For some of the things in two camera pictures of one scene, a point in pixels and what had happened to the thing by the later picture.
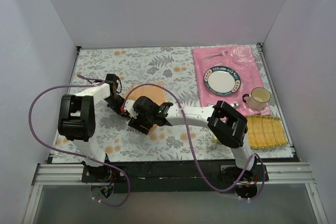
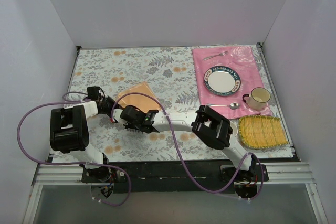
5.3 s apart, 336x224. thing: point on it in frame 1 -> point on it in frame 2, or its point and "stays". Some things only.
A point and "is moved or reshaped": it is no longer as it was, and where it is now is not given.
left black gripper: x=115 y=100 -> x=105 y=106
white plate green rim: x=222 y=81 stays
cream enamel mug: x=257 y=99 stays
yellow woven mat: x=265 y=131 stays
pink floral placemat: x=242 y=59 stays
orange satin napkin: x=155 y=93 is moved or reshaped
